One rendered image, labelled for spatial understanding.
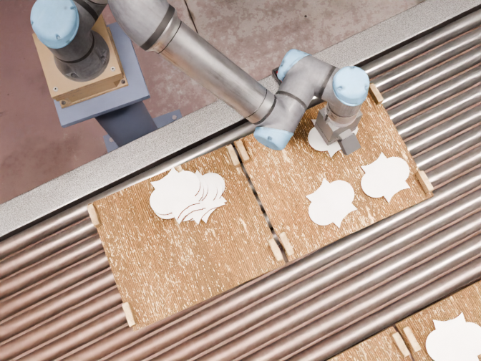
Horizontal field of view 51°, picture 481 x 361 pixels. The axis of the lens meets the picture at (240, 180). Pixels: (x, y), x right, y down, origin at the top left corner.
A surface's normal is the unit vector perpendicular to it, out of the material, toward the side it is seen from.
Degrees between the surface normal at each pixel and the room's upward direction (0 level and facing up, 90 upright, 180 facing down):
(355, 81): 0
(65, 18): 11
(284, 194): 0
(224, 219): 0
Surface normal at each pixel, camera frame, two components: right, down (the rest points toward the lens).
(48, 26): -0.09, -0.08
